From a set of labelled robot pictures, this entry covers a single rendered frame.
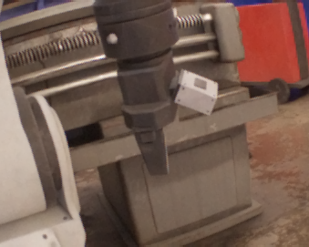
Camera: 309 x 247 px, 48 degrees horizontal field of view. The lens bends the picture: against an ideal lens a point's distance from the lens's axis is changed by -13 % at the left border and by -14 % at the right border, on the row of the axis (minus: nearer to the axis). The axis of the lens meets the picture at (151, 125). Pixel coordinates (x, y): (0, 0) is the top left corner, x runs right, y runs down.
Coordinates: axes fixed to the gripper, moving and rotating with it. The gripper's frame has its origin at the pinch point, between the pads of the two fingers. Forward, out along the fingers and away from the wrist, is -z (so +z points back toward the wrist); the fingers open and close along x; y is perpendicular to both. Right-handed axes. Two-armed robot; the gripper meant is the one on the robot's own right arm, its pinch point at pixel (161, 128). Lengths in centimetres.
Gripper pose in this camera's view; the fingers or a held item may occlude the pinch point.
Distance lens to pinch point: 49.2
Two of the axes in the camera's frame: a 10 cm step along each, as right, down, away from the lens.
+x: 1.7, -4.9, 8.6
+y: -9.6, 1.0, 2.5
